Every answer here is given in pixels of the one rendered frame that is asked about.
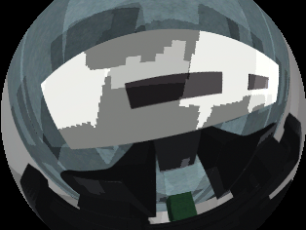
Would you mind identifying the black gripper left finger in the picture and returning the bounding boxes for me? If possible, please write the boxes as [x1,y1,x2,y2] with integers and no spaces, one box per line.
[59,139,157,217]

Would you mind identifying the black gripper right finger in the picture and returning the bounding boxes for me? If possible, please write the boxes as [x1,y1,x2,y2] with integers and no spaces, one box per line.
[197,123,278,199]

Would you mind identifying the black two-prong plug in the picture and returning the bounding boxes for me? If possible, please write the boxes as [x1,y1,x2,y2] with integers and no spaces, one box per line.
[153,128,203,173]

